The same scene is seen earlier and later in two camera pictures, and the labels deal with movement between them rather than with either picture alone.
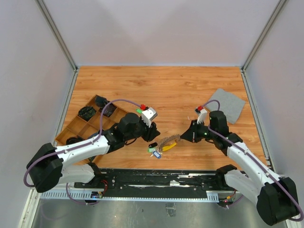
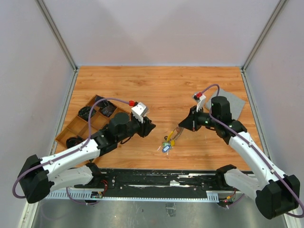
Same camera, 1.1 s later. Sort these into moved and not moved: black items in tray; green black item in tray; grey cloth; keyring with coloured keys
Moved: keyring with coloured keys
Not moved: green black item in tray; black items in tray; grey cloth
